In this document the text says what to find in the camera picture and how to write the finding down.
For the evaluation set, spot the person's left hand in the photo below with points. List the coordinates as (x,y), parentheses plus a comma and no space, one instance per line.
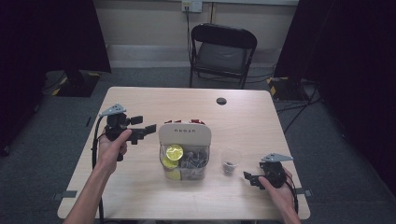
(110,152)

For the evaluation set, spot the black folding chair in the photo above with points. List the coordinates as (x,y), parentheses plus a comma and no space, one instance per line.
(222,56)

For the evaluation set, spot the dark grey single capsule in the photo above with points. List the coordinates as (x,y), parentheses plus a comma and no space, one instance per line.
(229,166)

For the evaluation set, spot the person's right hand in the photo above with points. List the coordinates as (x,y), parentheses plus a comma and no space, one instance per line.
(278,197)

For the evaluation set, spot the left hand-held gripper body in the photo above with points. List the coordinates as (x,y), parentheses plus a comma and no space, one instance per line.
(115,124)

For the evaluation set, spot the grey tape strip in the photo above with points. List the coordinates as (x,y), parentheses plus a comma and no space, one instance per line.
(306,192)
(66,194)

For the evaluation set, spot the clear plastic cup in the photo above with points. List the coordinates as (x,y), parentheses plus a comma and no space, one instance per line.
(231,157)

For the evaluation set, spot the white wall socket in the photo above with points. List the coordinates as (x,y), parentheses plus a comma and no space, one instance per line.
(192,5)

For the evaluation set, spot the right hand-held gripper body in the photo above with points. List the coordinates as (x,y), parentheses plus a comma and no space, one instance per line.
(274,174)

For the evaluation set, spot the black stand base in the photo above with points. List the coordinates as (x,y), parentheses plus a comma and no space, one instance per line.
(76,84)
(285,88)

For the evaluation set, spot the black curtain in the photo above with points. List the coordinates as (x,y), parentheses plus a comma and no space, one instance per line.
(358,62)
(37,46)

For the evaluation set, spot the white sliding box lid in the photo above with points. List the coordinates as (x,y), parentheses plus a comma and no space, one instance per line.
(185,134)

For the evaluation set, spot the pile of grey capsules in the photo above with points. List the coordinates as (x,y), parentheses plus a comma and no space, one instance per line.
(194,161)

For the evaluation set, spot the yellow foil capsule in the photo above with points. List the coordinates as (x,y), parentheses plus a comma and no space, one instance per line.
(168,163)
(173,174)
(174,152)

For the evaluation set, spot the row of red packets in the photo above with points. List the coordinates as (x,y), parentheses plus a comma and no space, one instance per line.
(196,121)

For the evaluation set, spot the clear plastic storage box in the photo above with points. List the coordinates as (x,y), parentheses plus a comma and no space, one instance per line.
(184,168)

